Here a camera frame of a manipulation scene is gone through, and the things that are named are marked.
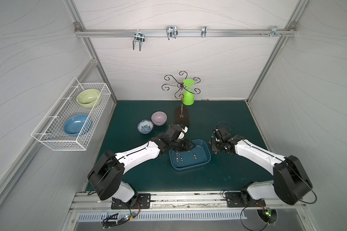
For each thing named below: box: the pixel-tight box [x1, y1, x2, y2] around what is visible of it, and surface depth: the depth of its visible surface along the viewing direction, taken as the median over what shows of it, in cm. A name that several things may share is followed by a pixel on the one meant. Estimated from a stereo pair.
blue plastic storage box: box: [169, 139, 212, 171], surface depth 90 cm
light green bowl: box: [76, 88, 101, 109], surface depth 74 cm
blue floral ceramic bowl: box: [137, 119, 154, 135], surface depth 103 cm
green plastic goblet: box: [182, 78, 195, 106], surface depth 94 cm
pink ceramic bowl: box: [150, 110, 168, 127], surface depth 106 cm
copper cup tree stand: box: [161, 70, 201, 118], surface depth 90 cm
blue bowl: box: [63, 114, 88, 136], surface depth 66 cm
